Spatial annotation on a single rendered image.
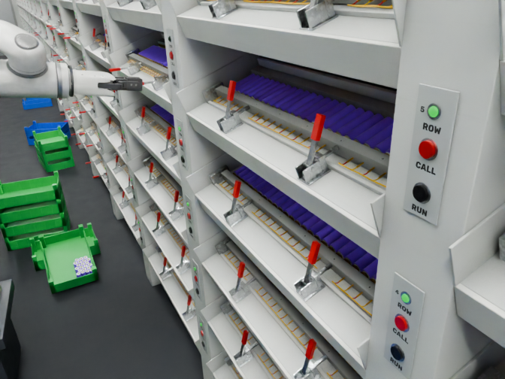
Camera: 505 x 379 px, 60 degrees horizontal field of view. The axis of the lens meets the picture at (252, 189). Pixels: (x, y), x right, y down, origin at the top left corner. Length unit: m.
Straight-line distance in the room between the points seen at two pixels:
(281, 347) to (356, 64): 0.59
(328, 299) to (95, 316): 1.38
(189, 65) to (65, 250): 1.50
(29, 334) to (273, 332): 1.25
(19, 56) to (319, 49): 0.72
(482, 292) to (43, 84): 0.97
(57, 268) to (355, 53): 1.92
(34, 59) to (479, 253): 0.93
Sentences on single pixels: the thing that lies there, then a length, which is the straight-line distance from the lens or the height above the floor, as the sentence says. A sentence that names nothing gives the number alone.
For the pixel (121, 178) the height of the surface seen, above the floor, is 0.36.
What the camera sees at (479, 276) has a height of 0.96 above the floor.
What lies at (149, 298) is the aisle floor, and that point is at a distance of 1.96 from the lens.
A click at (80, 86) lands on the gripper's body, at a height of 1.00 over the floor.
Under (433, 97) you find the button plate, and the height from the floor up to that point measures 1.11.
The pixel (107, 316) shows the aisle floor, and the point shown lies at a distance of 1.93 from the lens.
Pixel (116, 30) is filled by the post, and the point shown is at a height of 1.07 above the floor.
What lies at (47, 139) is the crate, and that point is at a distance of 3.72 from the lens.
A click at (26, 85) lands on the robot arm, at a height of 1.01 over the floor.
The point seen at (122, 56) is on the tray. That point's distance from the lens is 1.65.
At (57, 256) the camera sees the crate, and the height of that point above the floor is 0.06.
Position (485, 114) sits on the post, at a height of 1.11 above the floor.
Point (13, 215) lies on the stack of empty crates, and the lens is 2.48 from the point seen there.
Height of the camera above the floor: 1.21
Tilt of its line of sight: 26 degrees down
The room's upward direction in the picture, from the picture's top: 2 degrees counter-clockwise
